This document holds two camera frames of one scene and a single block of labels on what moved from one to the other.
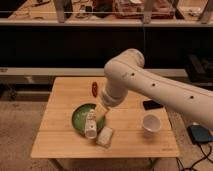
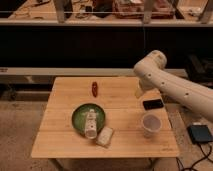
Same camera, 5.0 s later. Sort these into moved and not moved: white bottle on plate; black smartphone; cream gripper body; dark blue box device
Moved: cream gripper body
Not moved: dark blue box device; white bottle on plate; black smartphone
